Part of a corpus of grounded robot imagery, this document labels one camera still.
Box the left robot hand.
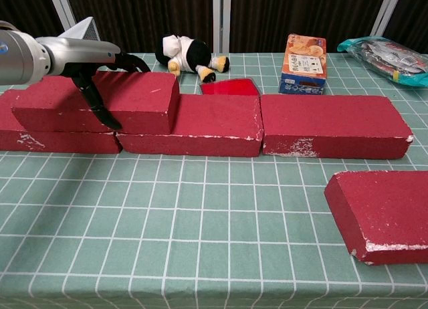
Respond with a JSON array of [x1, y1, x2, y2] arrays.
[[35, 37, 152, 130]]

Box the small flat red box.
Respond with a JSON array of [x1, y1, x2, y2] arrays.
[[199, 78, 261, 97]]

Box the teal plastic snack bag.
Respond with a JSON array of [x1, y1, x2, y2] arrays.
[[336, 35, 428, 88]]

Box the black white penguin plush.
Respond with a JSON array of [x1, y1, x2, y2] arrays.
[[155, 33, 231, 82]]

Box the white wire mesh basket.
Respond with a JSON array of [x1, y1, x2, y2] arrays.
[[58, 17, 101, 42]]

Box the red brick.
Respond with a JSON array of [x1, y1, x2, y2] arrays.
[[115, 94, 265, 159], [0, 90, 123, 155], [324, 170, 428, 266], [259, 94, 414, 161], [11, 71, 181, 135]]

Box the orange blue snack box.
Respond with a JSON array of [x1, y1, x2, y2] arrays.
[[278, 33, 328, 96]]

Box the dark fabric partition panel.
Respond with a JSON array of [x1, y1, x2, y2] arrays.
[[370, 0, 428, 47], [63, 0, 222, 54], [0, 0, 76, 56], [213, 0, 391, 54]]

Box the green checkered tablecloth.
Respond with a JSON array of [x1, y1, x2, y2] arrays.
[[0, 51, 428, 309]]

